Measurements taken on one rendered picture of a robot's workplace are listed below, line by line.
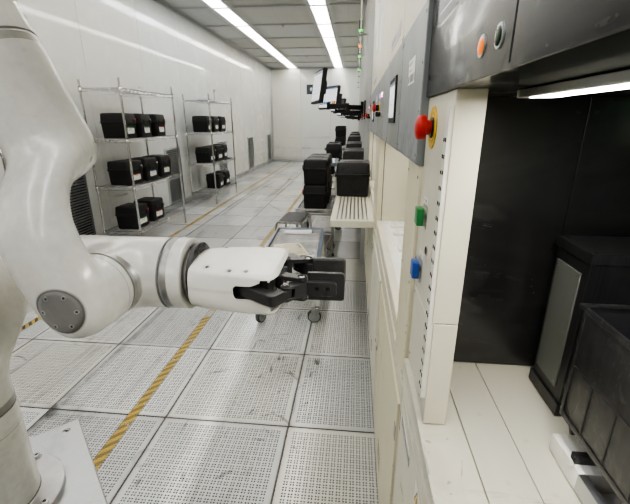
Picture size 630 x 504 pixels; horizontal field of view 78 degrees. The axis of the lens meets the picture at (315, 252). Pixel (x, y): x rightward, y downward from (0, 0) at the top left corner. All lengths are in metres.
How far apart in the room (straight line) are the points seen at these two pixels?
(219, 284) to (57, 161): 0.20
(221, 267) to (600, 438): 0.52
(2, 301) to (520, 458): 0.81
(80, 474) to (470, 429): 0.69
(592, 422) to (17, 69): 0.78
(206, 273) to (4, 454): 0.48
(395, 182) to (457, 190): 1.55
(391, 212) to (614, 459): 1.69
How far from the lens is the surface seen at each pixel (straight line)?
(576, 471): 0.72
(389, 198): 2.13
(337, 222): 2.33
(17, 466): 0.84
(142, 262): 0.47
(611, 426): 0.63
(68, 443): 0.98
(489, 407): 0.83
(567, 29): 0.30
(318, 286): 0.42
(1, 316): 0.75
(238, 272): 0.42
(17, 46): 0.53
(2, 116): 0.51
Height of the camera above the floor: 1.36
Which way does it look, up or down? 19 degrees down
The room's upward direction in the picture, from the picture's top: straight up
